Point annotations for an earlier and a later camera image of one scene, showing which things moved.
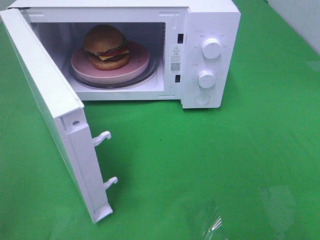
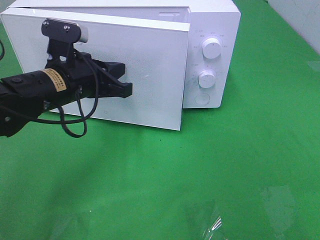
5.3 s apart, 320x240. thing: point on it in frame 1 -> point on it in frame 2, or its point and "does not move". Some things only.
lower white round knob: x=207 y=79 does not move
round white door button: x=202 y=99 does not move
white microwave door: x=65 y=117 -> x=153 y=45
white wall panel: x=302 y=15 does not move
